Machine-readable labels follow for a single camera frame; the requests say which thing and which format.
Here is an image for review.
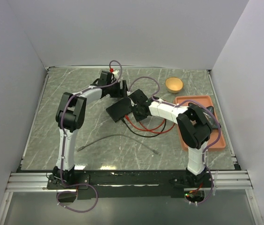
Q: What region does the black ethernet cable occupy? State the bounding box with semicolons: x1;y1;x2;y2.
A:
120;118;168;138

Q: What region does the black network switch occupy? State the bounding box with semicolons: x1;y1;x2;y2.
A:
106;97;132;122

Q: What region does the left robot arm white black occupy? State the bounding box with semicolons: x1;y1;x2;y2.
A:
52;70;128;188

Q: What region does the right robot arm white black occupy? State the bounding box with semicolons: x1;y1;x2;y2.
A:
128;89;212;187

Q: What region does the yellow ceramic bowl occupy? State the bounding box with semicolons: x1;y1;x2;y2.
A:
165;77;183;94

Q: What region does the blue star-shaped dish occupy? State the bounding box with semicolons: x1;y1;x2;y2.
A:
203;105;222;129

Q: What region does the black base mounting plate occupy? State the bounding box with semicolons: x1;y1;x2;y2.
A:
47;170;212;200

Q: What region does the salmon pink tray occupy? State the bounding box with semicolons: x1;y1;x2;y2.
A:
174;95;227;152

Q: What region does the grey ethernet cable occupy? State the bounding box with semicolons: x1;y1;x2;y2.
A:
77;135;161;156

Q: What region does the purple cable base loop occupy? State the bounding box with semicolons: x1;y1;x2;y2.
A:
56;182;99;213

